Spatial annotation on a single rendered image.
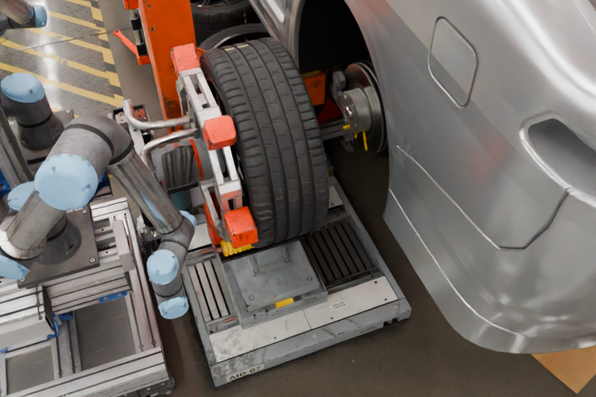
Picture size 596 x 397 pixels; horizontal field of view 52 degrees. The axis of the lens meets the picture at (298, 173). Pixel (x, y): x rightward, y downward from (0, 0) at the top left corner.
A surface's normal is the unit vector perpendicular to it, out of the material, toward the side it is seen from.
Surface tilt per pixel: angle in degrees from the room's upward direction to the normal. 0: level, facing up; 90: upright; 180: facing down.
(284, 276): 0
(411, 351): 0
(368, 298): 0
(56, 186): 84
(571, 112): 76
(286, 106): 31
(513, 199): 90
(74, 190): 84
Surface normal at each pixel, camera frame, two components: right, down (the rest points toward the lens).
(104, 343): 0.00, -0.69
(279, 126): 0.23, -0.09
